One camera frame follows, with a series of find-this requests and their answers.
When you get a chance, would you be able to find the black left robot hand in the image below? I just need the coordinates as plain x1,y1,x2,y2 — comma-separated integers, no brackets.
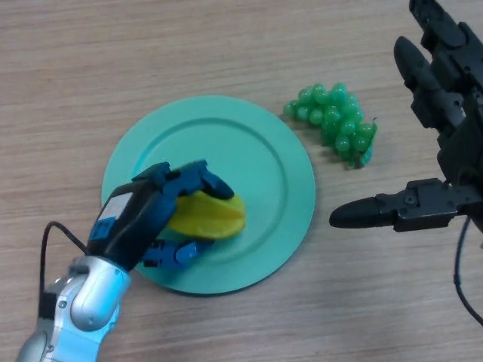
85,159,235,273

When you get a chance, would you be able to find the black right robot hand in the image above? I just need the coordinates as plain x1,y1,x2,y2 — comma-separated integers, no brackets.
329,0,483,233

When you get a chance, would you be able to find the yellow starfruit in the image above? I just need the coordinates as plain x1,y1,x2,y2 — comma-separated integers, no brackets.
165,189,248,243

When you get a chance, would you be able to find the green round plate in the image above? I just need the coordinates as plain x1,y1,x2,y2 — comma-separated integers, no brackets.
100,95,316,296

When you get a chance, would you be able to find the green grape bunch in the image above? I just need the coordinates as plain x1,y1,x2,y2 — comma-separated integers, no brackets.
282,81,379,170

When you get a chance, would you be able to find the dark left wrist cable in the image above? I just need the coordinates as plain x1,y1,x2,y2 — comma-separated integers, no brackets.
37,221,91,299

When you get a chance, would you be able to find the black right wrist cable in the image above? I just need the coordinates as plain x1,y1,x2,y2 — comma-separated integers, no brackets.
452,217,483,328

